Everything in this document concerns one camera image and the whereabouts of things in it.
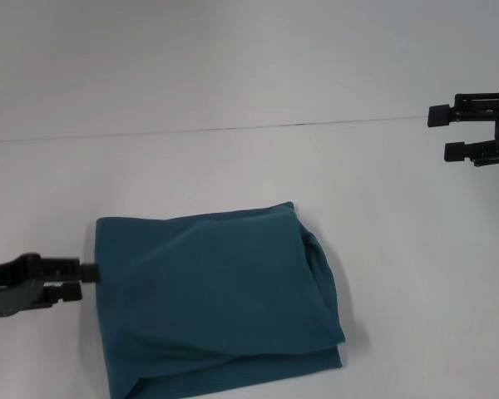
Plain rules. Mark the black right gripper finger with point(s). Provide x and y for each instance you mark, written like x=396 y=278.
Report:
x=455 y=150
x=441 y=115

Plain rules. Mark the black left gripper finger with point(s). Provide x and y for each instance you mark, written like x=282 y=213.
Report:
x=68 y=293
x=89 y=273

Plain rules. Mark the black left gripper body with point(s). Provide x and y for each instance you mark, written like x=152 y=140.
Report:
x=12 y=287

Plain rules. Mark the teal t-shirt with pink print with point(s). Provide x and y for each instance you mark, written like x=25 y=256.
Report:
x=216 y=299

